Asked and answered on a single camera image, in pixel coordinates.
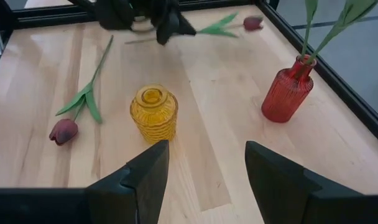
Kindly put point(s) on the yellow glass vase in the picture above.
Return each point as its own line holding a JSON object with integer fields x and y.
{"x": 153, "y": 115}

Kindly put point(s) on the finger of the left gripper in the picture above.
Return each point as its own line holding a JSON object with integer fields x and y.
{"x": 168, "y": 31}
{"x": 184, "y": 26}

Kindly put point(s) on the black aluminium table frame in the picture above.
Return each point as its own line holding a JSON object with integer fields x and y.
{"x": 52, "y": 17}

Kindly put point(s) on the dark maroon artificial tulip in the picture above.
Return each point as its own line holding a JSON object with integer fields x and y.
{"x": 63, "y": 131}
{"x": 253, "y": 23}

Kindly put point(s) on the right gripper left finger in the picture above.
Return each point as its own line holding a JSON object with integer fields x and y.
{"x": 99, "y": 205}

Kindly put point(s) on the black artificial tulip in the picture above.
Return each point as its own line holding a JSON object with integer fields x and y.
{"x": 357, "y": 9}
{"x": 311, "y": 6}

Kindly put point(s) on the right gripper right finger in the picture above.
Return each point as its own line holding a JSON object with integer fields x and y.
{"x": 301, "y": 199}

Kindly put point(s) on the red ribbed glass vase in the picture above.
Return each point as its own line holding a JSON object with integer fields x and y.
{"x": 285, "y": 93}

